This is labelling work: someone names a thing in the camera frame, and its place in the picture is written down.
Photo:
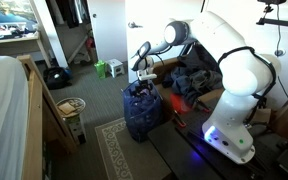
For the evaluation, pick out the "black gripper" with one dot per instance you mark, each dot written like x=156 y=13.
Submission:
x=144 y=76

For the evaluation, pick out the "blue cloth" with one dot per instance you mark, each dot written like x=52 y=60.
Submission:
x=139 y=104

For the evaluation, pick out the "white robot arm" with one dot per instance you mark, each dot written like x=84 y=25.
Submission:
x=246 y=77

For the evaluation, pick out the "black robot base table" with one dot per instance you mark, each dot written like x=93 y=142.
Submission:
x=190 y=158

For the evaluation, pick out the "blue mesh laundry basket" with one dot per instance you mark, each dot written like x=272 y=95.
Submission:
x=140 y=125

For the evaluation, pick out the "brown couch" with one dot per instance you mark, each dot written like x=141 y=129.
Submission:
x=161 y=69

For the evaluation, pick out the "red cloth item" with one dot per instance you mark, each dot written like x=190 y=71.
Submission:
x=178 y=104

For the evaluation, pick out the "black jacket on couch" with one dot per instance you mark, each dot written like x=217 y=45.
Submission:
x=196 y=57

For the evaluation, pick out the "dark clothes pile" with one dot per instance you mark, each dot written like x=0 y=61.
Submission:
x=192 y=84

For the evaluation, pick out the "green bag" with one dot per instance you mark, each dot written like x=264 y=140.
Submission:
x=100 y=68

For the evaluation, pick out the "white door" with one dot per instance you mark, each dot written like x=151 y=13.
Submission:
x=154 y=15

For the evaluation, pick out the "patterned beige rug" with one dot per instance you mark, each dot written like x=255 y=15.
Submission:
x=126 y=159

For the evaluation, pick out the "round side stool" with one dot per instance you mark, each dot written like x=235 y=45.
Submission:
x=70 y=110

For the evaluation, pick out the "black backpack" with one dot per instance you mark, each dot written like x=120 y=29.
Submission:
x=56 y=78

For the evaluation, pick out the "hanging clothes in closet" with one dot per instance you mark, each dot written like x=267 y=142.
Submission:
x=74 y=12

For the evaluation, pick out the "white mattress bedding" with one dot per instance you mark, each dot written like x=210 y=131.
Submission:
x=13 y=117

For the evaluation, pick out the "white desk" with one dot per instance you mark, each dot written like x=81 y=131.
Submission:
x=24 y=45

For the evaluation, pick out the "computer monitor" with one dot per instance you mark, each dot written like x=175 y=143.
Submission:
x=16 y=11

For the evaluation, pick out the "red handled clamp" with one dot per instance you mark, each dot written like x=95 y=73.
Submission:
x=179 y=121

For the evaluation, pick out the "silver door handle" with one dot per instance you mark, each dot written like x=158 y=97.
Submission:
x=133 y=25

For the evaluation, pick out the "wooden bed frame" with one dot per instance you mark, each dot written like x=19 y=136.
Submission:
x=44 y=124

